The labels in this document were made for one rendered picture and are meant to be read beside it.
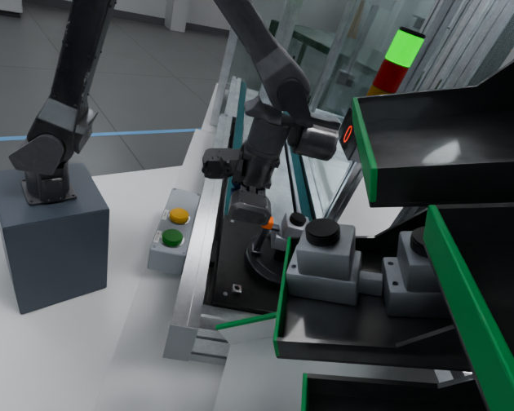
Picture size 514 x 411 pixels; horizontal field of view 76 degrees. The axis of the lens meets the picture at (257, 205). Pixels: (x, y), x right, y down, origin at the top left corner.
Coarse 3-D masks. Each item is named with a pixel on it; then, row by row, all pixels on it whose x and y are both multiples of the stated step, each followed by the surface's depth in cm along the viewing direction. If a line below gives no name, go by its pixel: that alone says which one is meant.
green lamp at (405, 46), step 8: (400, 32) 59; (400, 40) 59; (408, 40) 58; (416, 40) 58; (392, 48) 60; (400, 48) 59; (408, 48) 59; (416, 48) 59; (392, 56) 60; (400, 56) 60; (408, 56) 60; (400, 64) 60; (408, 64) 61
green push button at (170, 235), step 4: (164, 232) 65; (168, 232) 65; (172, 232) 65; (176, 232) 66; (180, 232) 66; (164, 236) 64; (168, 236) 64; (172, 236) 64; (176, 236) 65; (180, 236) 65; (164, 240) 64; (168, 240) 64; (172, 240) 64; (176, 240) 64; (180, 240) 65; (168, 244) 64; (172, 244) 64; (176, 244) 64
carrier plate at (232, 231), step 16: (224, 224) 72; (240, 224) 74; (256, 224) 75; (224, 240) 68; (240, 240) 70; (224, 256) 65; (240, 256) 66; (224, 272) 61; (240, 272) 62; (224, 288) 59; (256, 288) 61; (224, 304) 56; (240, 304) 57; (256, 304) 58; (272, 304) 59
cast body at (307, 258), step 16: (320, 224) 29; (336, 224) 29; (304, 240) 29; (320, 240) 28; (336, 240) 28; (352, 240) 29; (304, 256) 28; (320, 256) 28; (336, 256) 27; (352, 256) 29; (288, 272) 30; (304, 272) 30; (320, 272) 29; (336, 272) 28; (352, 272) 29; (368, 272) 30; (288, 288) 31; (304, 288) 31; (320, 288) 30; (336, 288) 29; (352, 288) 29; (368, 288) 30; (352, 304) 30
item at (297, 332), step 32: (416, 224) 33; (288, 256) 34; (384, 256) 35; (288, 320) 30; (320, 320) 29; (352, 320) 29; (384, 320) 28; (416, 320) 28; (448, 320) 27; (288, 352) 26; (320, 352) 26; (352, 352) 25; (384, 352) 24; (416, 352) 24; (448, 352) 23
